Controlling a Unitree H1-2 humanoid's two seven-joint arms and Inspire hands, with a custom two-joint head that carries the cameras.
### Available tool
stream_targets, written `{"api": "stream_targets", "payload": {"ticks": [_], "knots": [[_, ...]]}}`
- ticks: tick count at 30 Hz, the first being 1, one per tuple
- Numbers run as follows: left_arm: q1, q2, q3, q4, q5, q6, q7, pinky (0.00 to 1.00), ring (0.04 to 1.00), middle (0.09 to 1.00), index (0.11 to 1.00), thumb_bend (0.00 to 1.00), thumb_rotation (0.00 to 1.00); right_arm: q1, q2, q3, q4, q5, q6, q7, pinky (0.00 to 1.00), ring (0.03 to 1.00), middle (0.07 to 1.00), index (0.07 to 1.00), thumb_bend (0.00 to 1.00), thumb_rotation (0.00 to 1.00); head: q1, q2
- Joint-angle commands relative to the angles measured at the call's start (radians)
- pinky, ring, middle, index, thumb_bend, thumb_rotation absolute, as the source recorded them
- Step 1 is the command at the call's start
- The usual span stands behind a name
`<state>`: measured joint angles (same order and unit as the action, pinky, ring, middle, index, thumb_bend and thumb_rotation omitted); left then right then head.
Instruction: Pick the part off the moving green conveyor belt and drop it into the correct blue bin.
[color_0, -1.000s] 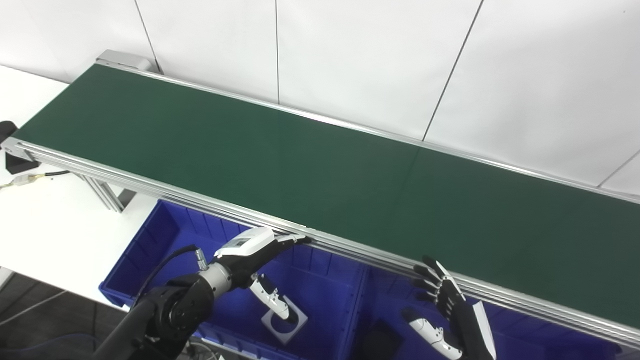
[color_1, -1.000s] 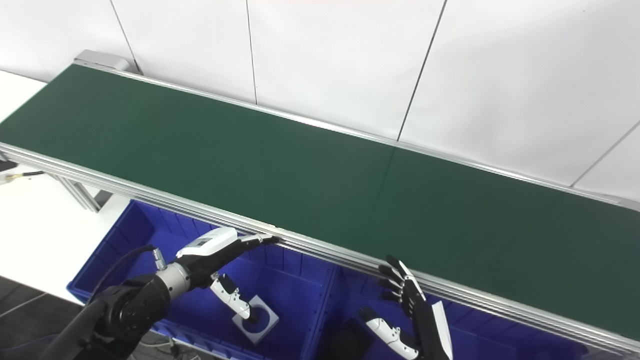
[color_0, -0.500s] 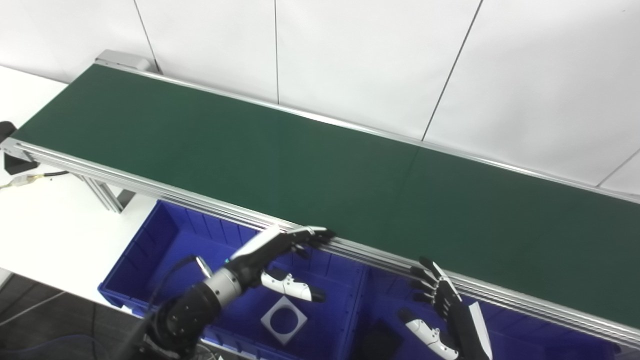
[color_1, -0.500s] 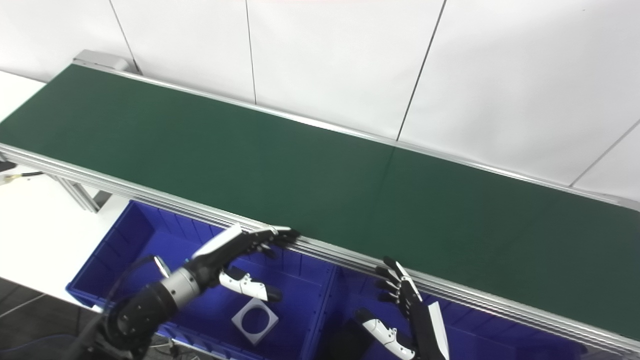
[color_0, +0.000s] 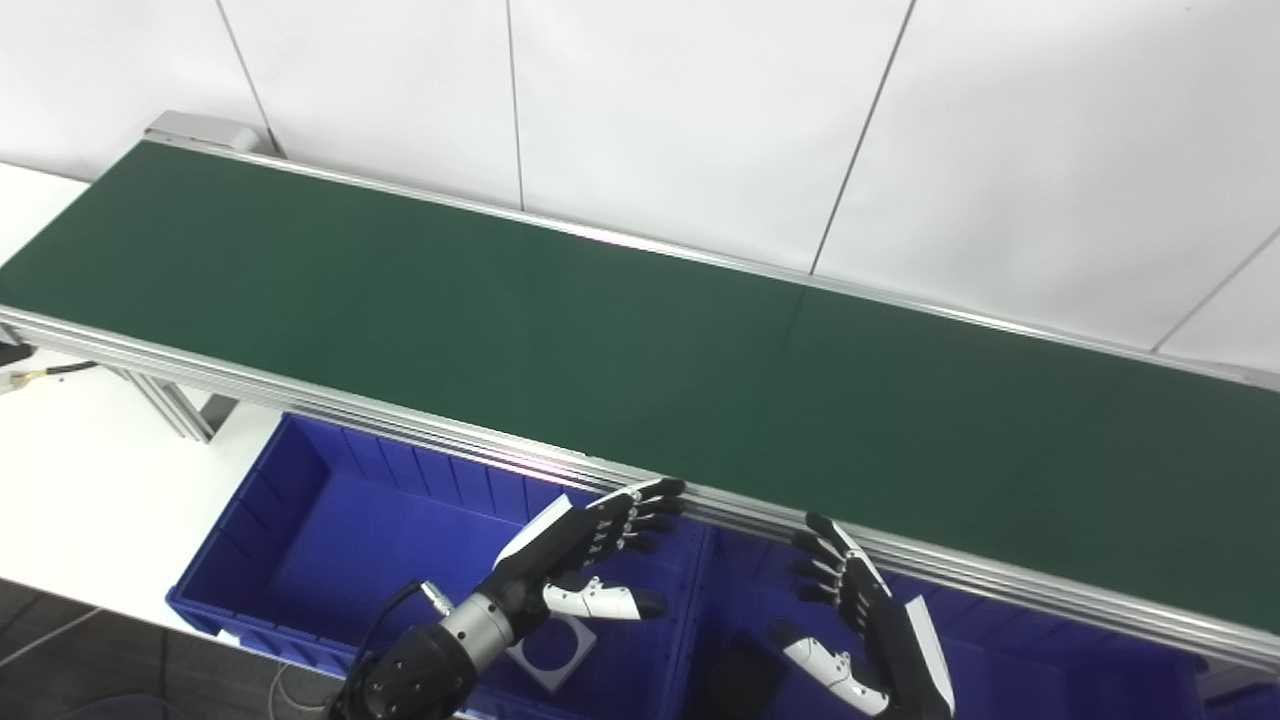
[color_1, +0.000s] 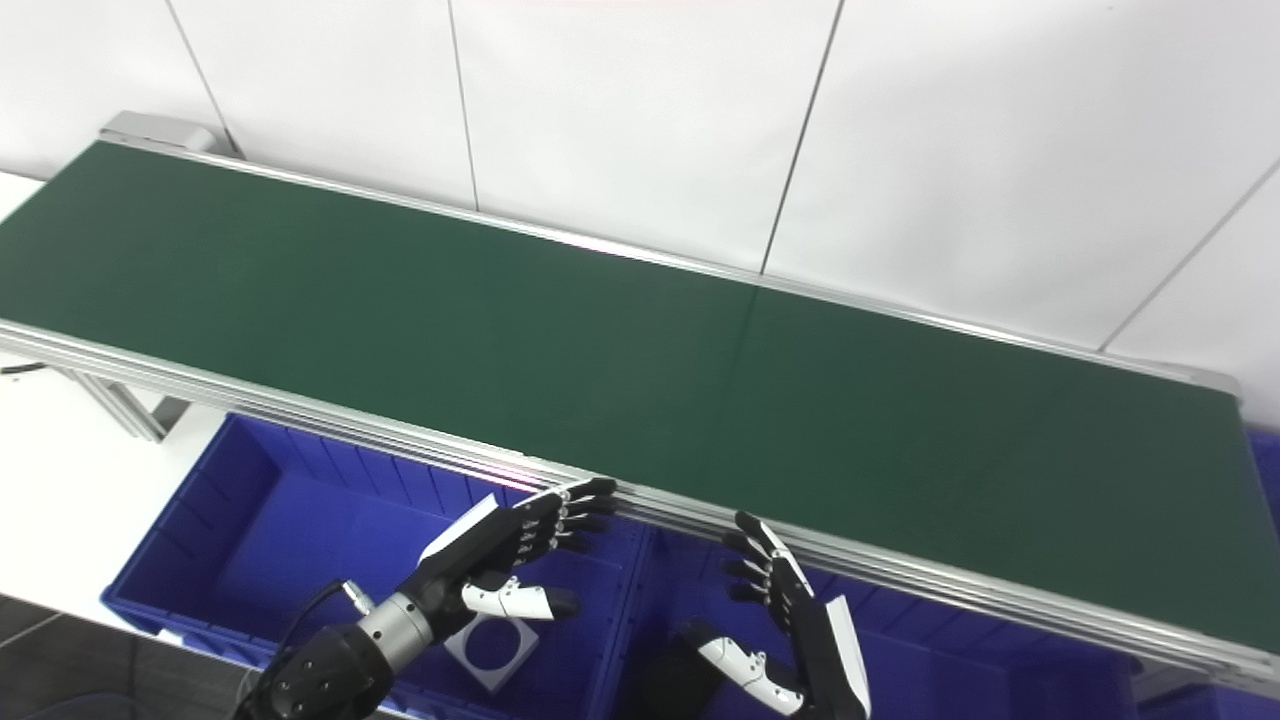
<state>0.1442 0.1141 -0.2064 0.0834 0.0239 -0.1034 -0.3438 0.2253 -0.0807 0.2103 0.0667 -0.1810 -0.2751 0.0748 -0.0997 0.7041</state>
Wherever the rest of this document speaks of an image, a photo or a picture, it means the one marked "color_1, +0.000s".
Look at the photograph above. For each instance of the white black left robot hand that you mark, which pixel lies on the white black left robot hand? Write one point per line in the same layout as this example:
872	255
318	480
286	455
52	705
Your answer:
480	550

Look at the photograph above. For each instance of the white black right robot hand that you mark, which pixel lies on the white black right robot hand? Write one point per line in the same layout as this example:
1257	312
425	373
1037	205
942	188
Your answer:
825	660

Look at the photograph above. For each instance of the grey square part round hole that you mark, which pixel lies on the grey square part round hole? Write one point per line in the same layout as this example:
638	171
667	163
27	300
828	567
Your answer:
465	655

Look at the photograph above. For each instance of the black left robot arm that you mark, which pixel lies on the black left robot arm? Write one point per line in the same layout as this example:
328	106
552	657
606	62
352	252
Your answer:
330	675

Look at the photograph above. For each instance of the blue plastic bin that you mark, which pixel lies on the blue plastic bin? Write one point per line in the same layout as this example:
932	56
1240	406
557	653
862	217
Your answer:
950	670
1265	470
290	530

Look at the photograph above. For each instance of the black part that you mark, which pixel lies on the black part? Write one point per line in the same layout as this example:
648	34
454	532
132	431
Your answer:
665	680

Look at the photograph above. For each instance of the aluminium conveyor leg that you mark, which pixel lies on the aluminium conveyor leg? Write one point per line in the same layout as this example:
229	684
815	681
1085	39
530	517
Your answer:
125	405

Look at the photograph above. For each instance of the green conveyor belt aluminium frame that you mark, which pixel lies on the green conveyor belt aluminium frame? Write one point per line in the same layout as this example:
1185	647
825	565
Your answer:
620	380

